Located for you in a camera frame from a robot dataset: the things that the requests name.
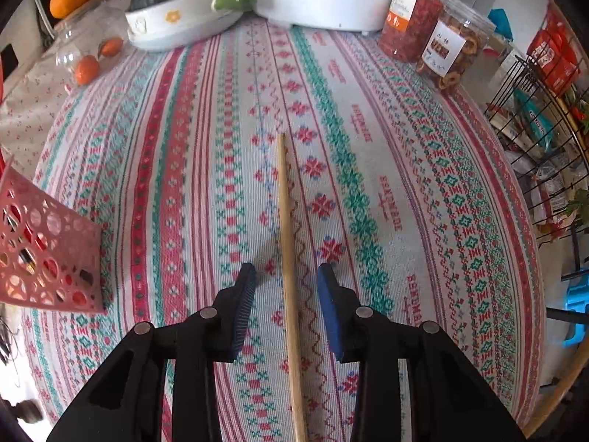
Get bamboo chair rim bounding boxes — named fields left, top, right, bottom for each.
left=522, top=331, right=589, bottom=440

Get red snack packets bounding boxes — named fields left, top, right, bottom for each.
left=527, top=9, right=583, bottom=95

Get blue plastic stool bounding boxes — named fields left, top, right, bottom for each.
left=566, top=281, right=589, bottom=346

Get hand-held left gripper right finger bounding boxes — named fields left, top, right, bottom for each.
left=317, top=262, right=525, bottom=442

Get clear jar of dried apple rings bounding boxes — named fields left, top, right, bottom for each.
left=415, top=0, right=498, bottom=95

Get clear glass jar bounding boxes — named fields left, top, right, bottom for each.
left=54, top=0, right=127, bottom=86

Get clear jar of red dried fruit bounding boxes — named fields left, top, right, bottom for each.
left=378, top=0, right=454, bottom=63

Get green cucumber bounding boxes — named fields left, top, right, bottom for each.
left=212, top=0, right=258, bottom=14

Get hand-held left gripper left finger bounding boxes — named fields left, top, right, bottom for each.
left=46, top=262, right=257, bottom=442

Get teal packet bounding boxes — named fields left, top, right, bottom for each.
left=488, top=8, right=514, bottom=42

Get black wire rack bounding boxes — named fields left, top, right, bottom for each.
left=483, top=53, right=589, bottom=245

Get white floral cloth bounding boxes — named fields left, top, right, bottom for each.
left=0, top=23, right=134, bottom=166

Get red green patterned tablecloth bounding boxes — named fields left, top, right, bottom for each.
left=21, top=16, right=550, bottom=442

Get pink perforated plastic basket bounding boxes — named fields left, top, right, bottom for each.
left=0, top=157, right=106, bottom=315

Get light wooden chopstick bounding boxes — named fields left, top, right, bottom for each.
left=277, top=133, right=309, bottom=442

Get white ceramic casserole dish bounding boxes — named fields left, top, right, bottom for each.
left=125, top=0, right=247, bottom=52

